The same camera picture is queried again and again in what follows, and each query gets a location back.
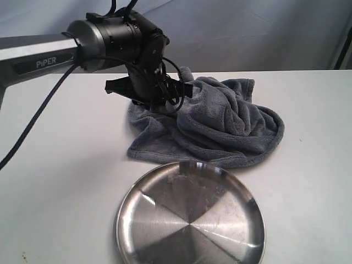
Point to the black stand pole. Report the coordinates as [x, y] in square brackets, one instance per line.
[342, 58]

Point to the round stainless steel plate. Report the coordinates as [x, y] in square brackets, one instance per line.
[189, 212]

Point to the grey-blue fleece towel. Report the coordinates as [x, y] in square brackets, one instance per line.
[219, 125]

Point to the grey backdrop cloth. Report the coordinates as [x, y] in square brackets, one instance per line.
[229, 36]

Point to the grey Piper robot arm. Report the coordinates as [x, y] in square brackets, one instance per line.
[97, 43]

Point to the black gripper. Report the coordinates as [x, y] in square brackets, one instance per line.
[155, 88]

